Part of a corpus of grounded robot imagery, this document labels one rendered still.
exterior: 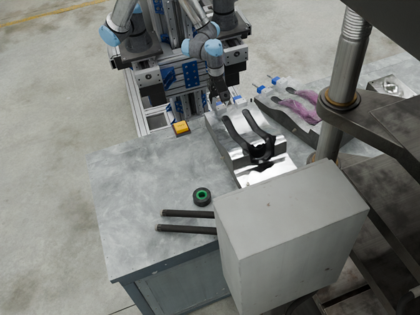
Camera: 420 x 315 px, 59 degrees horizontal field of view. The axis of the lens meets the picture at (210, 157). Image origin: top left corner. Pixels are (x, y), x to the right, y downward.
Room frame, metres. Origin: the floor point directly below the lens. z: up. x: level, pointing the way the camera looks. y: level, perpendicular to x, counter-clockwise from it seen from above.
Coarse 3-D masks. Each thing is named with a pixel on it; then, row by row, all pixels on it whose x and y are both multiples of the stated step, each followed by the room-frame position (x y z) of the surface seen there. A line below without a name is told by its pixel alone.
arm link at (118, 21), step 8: (120, 0) 1.59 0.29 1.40; (128, 0) 1.57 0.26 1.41; (136, 0) 1.58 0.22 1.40; (120, 8) 1.60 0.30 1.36; (128, 8) 1.58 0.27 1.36; (112, 16) 1.64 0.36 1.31; (120, 16) 1.61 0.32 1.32; (128, 16) 1.61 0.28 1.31; (104, 24) 1.67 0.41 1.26; (112, 24) 1.63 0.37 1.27; (120, 24) 1.62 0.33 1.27; (128, 24) 1.66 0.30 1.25; (104, 32) 1.64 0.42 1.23; (112, 32) 1.62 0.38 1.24; (120, 32) 1.62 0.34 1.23; (128, 32) 1.69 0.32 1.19; (104, 40) 1.66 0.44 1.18; (112, 40) 1.62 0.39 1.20; (120, 40) 1.64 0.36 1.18
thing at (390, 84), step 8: (376, 80) 1.45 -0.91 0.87; (384, 80) 1.45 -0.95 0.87; (392, 80) 1.44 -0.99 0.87; (368, 88) 1.43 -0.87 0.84; (376, 88) 1.39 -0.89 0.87; (384, 88) 1.40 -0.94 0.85; (392, 88) 1.40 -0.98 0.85; (400, 88) 1.37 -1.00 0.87; (408, 88) 1.36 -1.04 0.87; (400, 96) 1.33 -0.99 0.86; (408, 96) 1.30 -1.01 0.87
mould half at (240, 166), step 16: (208, 112) 1.36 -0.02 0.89; (240, 112) 1.33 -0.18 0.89; (256, 112) 1.32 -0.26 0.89; (208, 128) 1.32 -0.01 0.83; (224, 128) 1.24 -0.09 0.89; (240, 128) 1.23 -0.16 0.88; (272, 128) 1.18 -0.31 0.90; (224, 144) 1.12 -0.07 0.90; (256, 144) 1.07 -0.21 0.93; (224, 160) 1.10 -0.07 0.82; (240, 160) 1.01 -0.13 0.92; (272, 160) 1.03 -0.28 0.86; (288, 160) 1.02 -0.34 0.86; (240, 176) 0.96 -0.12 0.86; (256, 176) 0.95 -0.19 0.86; (272, 176) 0.94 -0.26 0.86
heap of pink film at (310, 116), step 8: (304, 96) 1.37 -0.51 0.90; (312, 96) 1.35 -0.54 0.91; (280, 104) 1.37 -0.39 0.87; (288, 104) 1.32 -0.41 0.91; (296, 104) 1.30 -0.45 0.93; (312, 104) 1.32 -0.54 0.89; (296, 112) 1.27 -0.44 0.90; (304, 112) 1.25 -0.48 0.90; (312, 112) 1.26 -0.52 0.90; (304, 120) 1.23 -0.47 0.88; (312, 120) 1.21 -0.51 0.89; (320, 120) 1.20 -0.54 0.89
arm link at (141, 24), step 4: (136, 4) 1.82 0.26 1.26; (136, 8) 1.78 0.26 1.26; (140, 8) 1.80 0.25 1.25; (136, 12) 1.77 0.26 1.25; (140, 12) 1.78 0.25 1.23; (132, 16) 1.75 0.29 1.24; (136, 16) 1.76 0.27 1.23; (140, 16) 1.78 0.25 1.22; (132, 20) 1.74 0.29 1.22; (136, 20) 1.76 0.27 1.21; (140, 20) 1.78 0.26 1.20; (132, 24) 1.73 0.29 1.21; (136, 24) 1.75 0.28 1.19; (140, 24) 1.77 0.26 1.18; (144, 24) 1.80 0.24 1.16; (132, 28) 1.72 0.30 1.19; (136, 28) 1.75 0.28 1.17; (140, 28) 1.77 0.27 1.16; (144, 28) 1.79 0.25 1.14; (132, 32) 1.76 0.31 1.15; (136, 32) 1.76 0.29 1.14
